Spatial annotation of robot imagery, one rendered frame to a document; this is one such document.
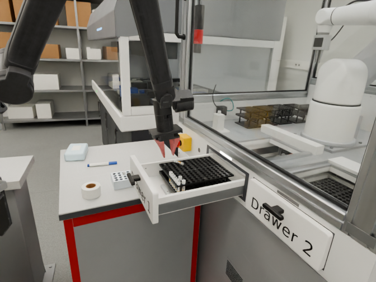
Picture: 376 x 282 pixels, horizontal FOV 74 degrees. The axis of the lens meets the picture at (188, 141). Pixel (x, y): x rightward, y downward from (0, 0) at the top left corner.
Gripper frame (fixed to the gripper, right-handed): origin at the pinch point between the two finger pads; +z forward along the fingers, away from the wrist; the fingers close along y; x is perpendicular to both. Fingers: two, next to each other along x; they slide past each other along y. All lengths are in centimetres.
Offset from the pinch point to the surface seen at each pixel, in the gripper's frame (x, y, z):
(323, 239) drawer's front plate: -45, 22, 9
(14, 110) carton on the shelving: 387, -134, 53
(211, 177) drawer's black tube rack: -8.1, 12.4, 8.8
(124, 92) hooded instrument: 79, -1, -8
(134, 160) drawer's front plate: 7.6, -10.9, 3.0
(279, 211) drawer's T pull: -33.0, 20.2, 8.6
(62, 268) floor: 62, -59, 91
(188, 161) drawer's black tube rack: 5.9, 9.4, 8.4
